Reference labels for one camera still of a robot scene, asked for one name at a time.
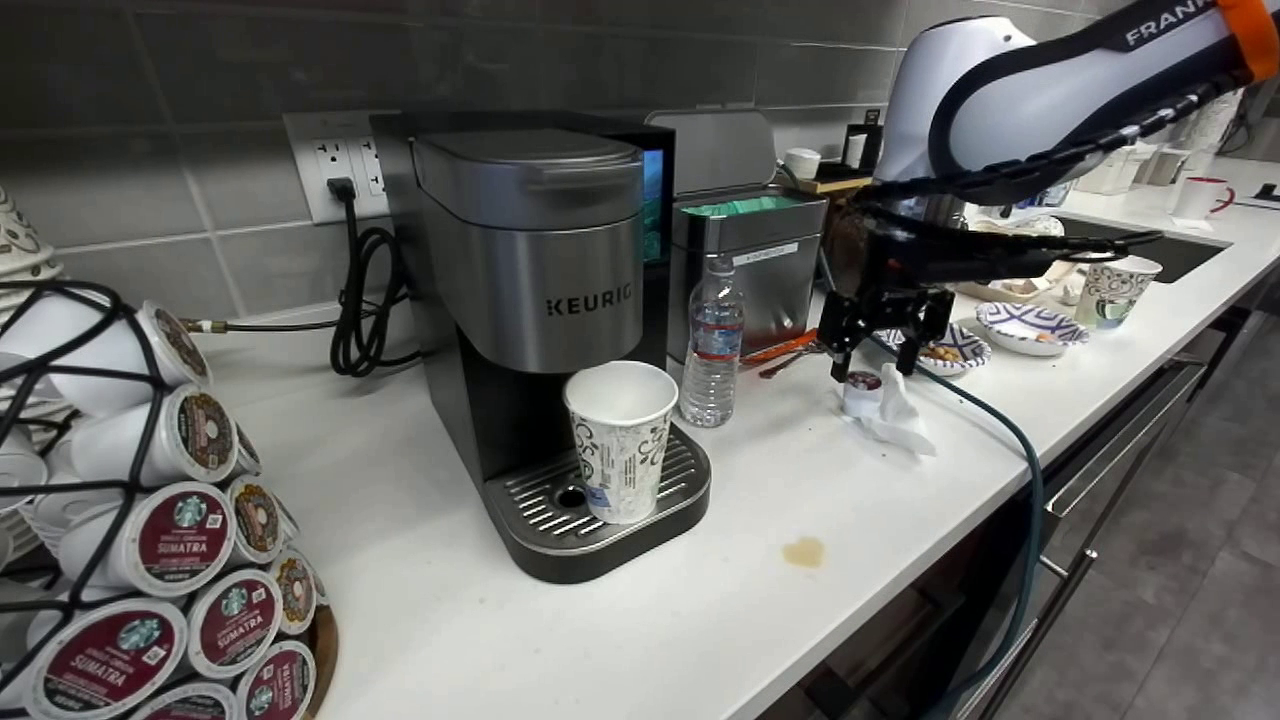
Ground red orange sticks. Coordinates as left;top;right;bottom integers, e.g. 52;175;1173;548
739;327;820;378

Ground black wire pod holder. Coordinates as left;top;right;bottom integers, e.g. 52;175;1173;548
0;274;343;720

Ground patterned paper cup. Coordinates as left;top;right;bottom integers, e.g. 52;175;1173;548
558;356;683;527
1070;251;1169;337

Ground black box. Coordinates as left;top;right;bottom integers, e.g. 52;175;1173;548
840;110;887;175

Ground black power cord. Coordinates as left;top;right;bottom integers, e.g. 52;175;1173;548
328;173;415;378

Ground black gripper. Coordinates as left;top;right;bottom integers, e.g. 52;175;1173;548
814;196;966;386

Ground orange strap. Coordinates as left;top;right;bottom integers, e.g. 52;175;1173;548
1216;0;1280;51

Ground silver box with green top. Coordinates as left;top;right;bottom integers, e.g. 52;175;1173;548
662;190;832;363

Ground crumpled white napkin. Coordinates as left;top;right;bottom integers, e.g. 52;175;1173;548
837;363;940;464

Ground clear plastic water bottle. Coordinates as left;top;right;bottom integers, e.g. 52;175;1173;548
674;251;748;432

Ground grey braided hose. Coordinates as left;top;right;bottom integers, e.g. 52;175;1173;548
185;308;343;337

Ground red Starbucks lid coffee pod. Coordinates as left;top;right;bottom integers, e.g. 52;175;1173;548
0;597;192;720
185;568;289;685
52;479;240;599
234;636;319;720

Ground long dark robot cable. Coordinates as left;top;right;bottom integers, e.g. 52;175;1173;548
865;331;1053;720

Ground blue patterned ceramic bowl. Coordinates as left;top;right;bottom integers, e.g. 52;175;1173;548
916;325;991;378
972;295;1091;358

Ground steel sink basin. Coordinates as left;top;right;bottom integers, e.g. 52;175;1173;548
1053;212;1230;287

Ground stainless undercounter appliance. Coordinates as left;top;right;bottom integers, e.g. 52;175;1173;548
916;304;1263;720

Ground white mug with red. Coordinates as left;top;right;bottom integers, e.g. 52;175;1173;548
1173;173;1237;225

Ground brown lid coffee pod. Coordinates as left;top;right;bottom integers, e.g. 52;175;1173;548
64;382;243;488
221;472;289;568
0;295;216;403
272;548;324;636

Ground white wall outlet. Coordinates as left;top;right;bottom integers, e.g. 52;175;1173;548
281;110;390;225

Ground small white coffee pod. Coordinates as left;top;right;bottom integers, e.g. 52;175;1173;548
843;368;887;410

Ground grey box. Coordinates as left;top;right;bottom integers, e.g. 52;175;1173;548
649;106;779;203

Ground small white cup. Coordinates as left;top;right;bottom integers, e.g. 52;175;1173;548
779;142;829;187

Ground silver black Keurig coffee maker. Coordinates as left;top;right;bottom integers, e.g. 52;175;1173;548
405;124;716;586

